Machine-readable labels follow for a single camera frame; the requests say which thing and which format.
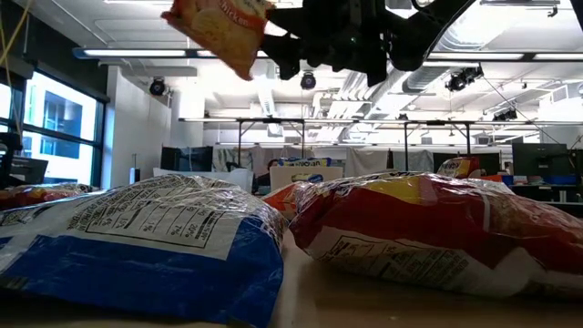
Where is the orange Maruchan noodle pack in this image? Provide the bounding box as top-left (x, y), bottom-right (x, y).
top-left (262, 180), bottom-right (304, 222)
top-left (159, 0), bottom-right (276, 82)

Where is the person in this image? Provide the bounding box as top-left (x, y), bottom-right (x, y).
top-left (254, 158), bottom-right (280, 188)

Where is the long ceiling light fixture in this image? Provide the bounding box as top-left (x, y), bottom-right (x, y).
top-left (71, 46), bottom-right (583, 63)

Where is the yellow hanging cable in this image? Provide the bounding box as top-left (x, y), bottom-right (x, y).
top-left (0, 0), bottom-right (34, 138)

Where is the grey ceiling duct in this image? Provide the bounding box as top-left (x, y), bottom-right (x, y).
top-left (403, 63), bottom-right (456, 95)

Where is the black metal rack frame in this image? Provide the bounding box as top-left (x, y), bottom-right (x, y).
top-left (177, 117), bottom-right (583, 159)

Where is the white plastic bin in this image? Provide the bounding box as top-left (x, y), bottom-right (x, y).
top-left (268, 165), bottom-right (344, 192)

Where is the red Maruchan noodle pack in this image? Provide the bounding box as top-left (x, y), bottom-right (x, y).
top-left (435, 156), bottom-right (482, 179)
top-left (289, 171), bottom-right (583, 302)
top-left (0, 181), bottom-right (99, 211)

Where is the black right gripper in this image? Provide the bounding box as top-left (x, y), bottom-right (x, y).
top-left (261, 0), bottom-right (394, 87)

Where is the large window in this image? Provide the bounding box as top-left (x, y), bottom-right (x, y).
top-left (0, 67), bottom-right (107, 189)

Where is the white hanging cloth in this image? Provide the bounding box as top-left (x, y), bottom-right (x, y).
top-left (344, 148), bottom-right (390, 177)

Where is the blue Maruchan noodle pack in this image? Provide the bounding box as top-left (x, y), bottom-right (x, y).
top-left (0, 174), bottom-right (287, 328)
top-left (276, 157), bottom-right (332, 184)

